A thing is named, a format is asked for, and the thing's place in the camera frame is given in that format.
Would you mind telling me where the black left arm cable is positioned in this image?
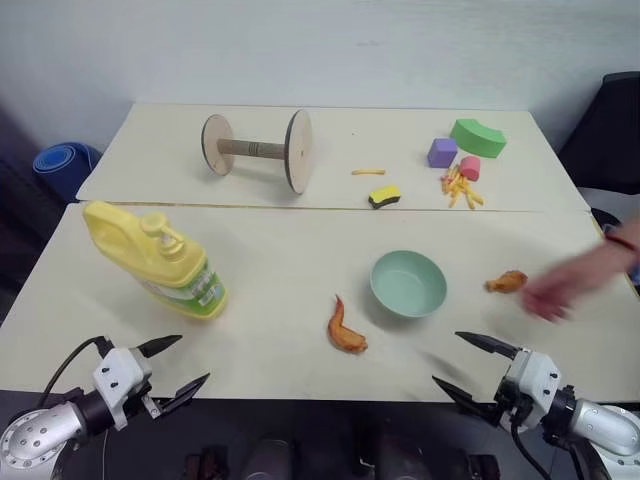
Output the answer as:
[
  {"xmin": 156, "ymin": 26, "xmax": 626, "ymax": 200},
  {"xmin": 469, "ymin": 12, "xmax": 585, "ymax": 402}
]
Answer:
[{"xmin": 41, "ymin": 335, "xmax": 111, "ymax": 407}]

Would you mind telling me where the red wristband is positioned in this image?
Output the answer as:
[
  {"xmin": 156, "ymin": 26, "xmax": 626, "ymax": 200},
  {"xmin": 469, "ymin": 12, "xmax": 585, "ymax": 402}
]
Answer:
[{"xmin": 603, "ymin": 232, "xmax": 637, "ymax": 252}]

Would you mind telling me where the purple foam cube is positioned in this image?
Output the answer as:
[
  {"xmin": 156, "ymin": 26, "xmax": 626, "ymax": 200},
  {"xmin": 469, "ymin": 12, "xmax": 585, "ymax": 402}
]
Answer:
[{"xmin": 426, "ymin": 137, "xmax": 459, "ymax": 169}]

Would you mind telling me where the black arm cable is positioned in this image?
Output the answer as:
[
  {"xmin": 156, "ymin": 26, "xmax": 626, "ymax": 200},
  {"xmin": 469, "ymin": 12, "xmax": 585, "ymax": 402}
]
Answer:
[
  {"xmin": 41, "ymin": 335, "xmax": 111, "ymax": 407},
  {"xmin": 508, "ymin": 428, "xmax": 554, "ymax": 480}
]

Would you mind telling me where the person's bare hand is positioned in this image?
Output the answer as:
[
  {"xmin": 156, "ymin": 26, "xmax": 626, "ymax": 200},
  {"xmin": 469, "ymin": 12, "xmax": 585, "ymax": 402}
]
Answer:
[{"xmin": 519, "ymin": 238, "xmax": 619, "ymax": 323}]

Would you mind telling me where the green foam arch block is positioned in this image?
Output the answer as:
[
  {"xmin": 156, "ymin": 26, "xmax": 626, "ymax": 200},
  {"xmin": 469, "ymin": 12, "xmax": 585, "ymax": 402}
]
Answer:
[{"xmin": 448, "ymin": 117, "xmax": 509, "ymax": 160}]

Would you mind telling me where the black chair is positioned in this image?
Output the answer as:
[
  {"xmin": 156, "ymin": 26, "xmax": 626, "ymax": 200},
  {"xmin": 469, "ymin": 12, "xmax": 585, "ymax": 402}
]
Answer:
[{"xmin": 556, "ymin": 71, "xmax": 640, "ymax": 192}]

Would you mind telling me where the teal green bowl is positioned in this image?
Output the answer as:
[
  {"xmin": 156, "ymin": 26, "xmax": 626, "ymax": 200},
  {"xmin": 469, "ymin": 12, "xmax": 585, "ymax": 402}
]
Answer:
[{"xmin": 369, "ymin": 250, "xmax": 448, "ymax": 318}]

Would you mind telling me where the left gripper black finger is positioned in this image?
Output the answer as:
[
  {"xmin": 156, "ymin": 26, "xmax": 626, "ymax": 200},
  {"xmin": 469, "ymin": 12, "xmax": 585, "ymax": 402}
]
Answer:
[
  {"xmin": 151, "ymin": 371, "xmax": 212, "ymax": 418},
  {"xmin": 135, "ymin": 334, "xmax": 184, "ymax": 359}
]

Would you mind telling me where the dark rounded shape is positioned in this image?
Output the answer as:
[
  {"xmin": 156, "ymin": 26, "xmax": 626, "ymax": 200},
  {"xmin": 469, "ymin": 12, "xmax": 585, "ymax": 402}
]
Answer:
[{"xmin": 238, "ymin": 438, "xmax": 295, "ymax": 480}]

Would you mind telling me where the orange toy chicken drumstick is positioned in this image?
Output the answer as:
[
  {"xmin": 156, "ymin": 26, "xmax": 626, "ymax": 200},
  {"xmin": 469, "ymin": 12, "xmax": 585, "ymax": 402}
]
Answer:
[{"xmin": 483, "ymin": 269, "xmax": 529, "ymax": 293}]

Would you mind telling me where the yellow detergent bottle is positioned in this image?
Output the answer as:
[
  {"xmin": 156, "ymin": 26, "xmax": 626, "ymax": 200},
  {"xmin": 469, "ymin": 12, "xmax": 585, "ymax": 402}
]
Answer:
[{"xmin": 82, "ymin": 200, "xmax": 229, "ymax": 322}]

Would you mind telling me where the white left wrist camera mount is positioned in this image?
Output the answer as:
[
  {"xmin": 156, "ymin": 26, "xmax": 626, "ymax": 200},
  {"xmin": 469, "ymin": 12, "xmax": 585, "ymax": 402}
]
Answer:
[{"xmin": 91, "ymin": 346, "xmax": 154, "ymax": 432}]

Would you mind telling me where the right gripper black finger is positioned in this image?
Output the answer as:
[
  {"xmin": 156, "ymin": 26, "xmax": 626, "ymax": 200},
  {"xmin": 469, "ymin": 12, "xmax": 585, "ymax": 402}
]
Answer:
[
  {"xmin": 454, "ymin": 330, "xmax": 520, "ymax": 360},
  {"xmin": 431, "ymin": 375, "xmax": 502, "ymax": 427}
]

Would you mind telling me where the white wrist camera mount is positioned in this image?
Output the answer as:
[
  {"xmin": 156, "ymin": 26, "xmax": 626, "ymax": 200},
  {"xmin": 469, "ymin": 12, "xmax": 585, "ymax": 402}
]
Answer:
[
  {"xmin": 91, "ymin": 346, "xmax": 154, "ymax": 432},
  {"xmin": 500, "ymin": 349, "xmax": 564, "ymax": 427}
]

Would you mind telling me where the pink red fries cup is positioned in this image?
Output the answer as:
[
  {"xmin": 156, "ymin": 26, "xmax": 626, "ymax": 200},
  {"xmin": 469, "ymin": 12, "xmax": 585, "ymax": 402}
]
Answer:
[{"xmin": 458, "ymin": 155, "xmax": 483, "ymax": 182}]

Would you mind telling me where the blue rolled foam mat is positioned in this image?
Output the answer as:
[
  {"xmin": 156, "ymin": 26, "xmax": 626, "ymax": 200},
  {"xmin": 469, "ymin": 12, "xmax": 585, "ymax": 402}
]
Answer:
[{"xmin": 32, "ymin": 143, "xmax": 104, "ymax": 190}]

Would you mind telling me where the orange toy chicken wing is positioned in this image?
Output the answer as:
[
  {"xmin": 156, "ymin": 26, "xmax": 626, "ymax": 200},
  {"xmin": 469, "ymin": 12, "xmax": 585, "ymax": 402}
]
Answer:
[{"xmin": 327, "ymin": 294, "xmax": 370, "ymax": 353}]

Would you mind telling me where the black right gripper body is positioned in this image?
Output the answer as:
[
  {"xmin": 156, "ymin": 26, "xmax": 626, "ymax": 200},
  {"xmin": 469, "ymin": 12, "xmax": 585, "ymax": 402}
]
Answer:
[{"xmin": 492, "ymin": 375, "xmax": 532, "ymax": 432}]

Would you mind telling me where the yellow and black sponge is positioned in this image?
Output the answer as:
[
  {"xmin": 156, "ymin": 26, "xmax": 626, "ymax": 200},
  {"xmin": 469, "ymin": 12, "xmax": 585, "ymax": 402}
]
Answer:
[{"xmin": 367, "ymin": 185, "xmax": 403, "ymax": 210}]

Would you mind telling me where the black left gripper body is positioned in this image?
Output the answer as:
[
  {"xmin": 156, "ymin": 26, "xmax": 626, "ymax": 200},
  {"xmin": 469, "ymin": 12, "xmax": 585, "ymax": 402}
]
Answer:
[{"xmin": 122, "ymin": 348, "xmax": 165, "ymax": 422}]

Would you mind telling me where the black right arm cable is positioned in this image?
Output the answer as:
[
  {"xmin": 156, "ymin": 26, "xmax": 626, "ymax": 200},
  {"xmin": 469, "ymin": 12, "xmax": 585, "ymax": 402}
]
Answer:
[{"xmin": 508, "ymin": 428, "xmax": 554, "ymax": 480}]

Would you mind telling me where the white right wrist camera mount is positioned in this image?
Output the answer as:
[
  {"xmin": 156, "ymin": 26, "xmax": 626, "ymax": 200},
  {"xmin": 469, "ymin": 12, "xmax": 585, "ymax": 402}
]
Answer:
[{"xmin": 500, "ymin": 349, "xmax": 564, "ymax": 427}]

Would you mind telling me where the wooden spool with two discs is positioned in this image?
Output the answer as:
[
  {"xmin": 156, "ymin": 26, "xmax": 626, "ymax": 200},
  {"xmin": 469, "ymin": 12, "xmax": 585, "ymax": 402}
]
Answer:
[{"xmin": 200, "ymin": 109, "xmax": 314, "ymax": 196}]

